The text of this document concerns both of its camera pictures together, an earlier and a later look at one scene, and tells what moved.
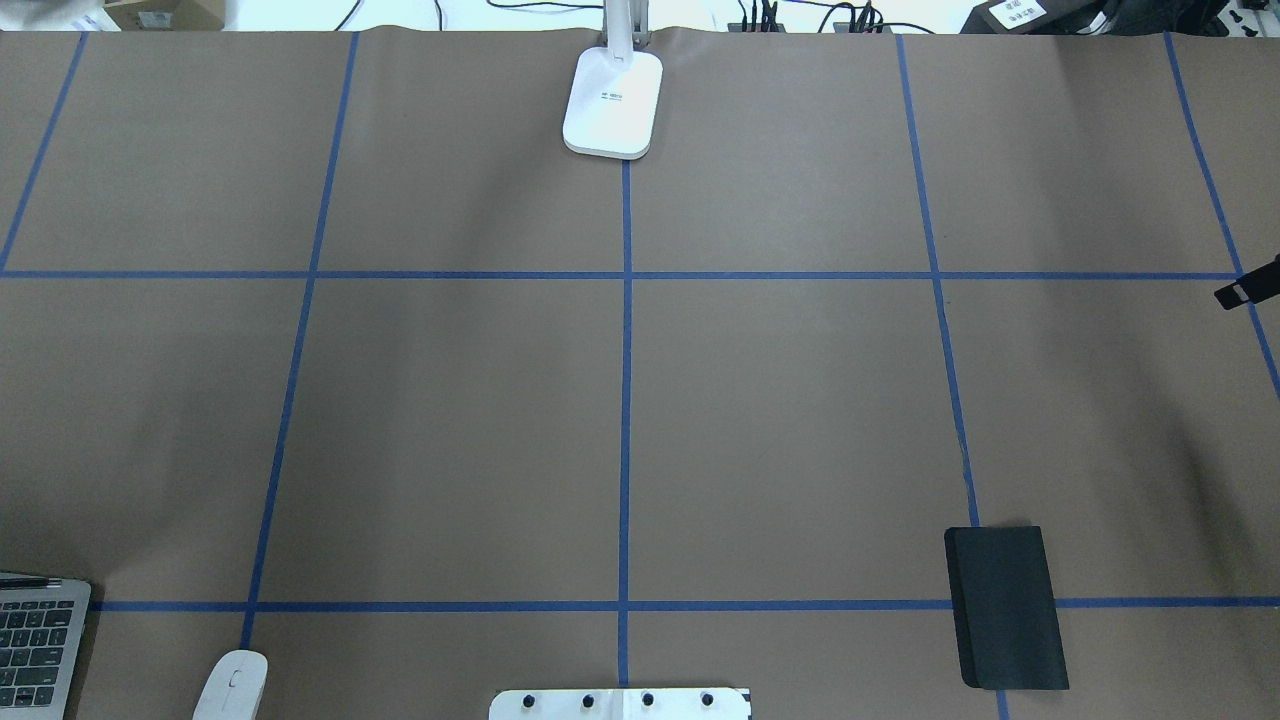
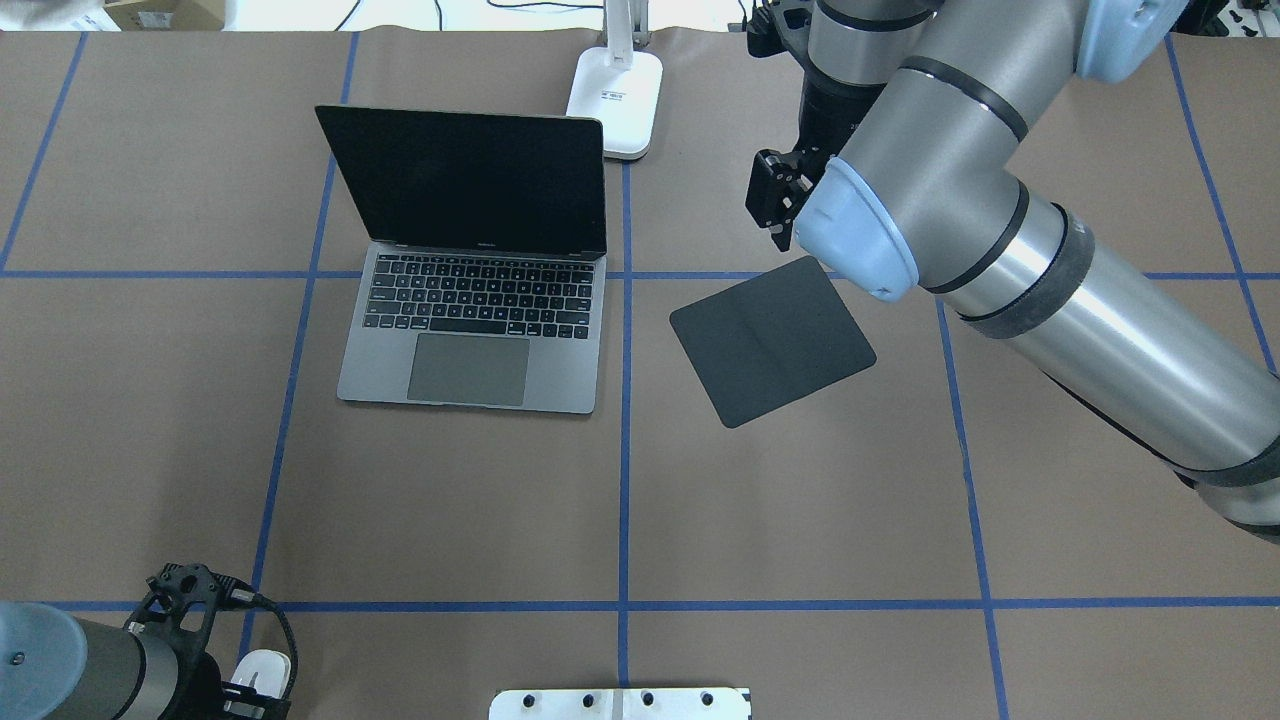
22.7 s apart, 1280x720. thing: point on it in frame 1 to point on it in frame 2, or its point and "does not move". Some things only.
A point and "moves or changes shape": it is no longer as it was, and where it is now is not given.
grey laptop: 40,635 moves or changes shape
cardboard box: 168,15 does not move
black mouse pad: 1006,617 to 771,339
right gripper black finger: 1252,287 to 783,180
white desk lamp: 614,88 does not move
